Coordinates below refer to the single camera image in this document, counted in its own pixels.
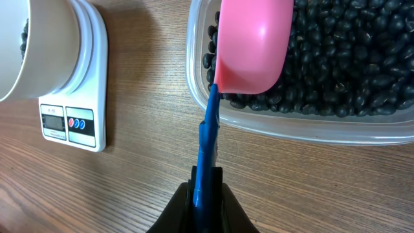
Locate white kitchen scale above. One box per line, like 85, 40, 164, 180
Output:
39, 0, 108, 152

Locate clear plastic container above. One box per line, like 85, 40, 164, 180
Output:
186, 0, 413, 146

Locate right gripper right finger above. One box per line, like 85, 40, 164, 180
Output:
212, 167, 259, 233

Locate white bowl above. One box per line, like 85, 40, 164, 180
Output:
1, 0, 80, 101

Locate black beans in bowl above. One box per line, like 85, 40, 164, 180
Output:
20, 19, 29, 59

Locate black beans in container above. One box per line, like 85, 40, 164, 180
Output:
222, 0, 413, 118

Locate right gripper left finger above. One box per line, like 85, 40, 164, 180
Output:
147, 166, 196, 233

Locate pink scoop with blue handle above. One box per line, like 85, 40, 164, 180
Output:
192, 0, 294, 232

